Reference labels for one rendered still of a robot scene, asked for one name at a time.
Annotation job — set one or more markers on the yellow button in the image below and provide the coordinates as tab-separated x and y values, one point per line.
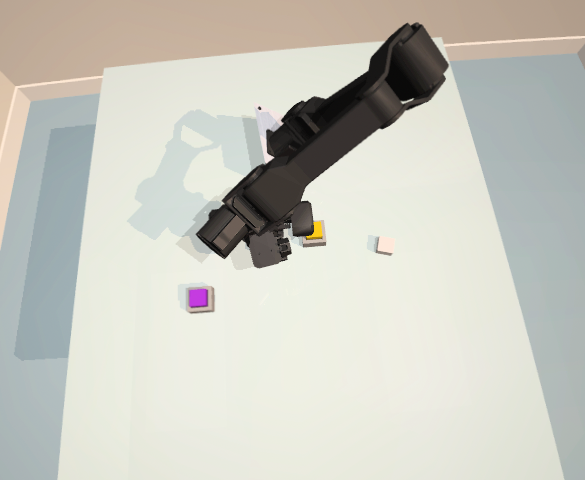
318	238

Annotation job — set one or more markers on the purple button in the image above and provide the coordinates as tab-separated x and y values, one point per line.
201	300

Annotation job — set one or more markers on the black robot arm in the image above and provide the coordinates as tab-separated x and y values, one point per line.
316	134

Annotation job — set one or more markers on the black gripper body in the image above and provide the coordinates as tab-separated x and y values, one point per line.
302	220

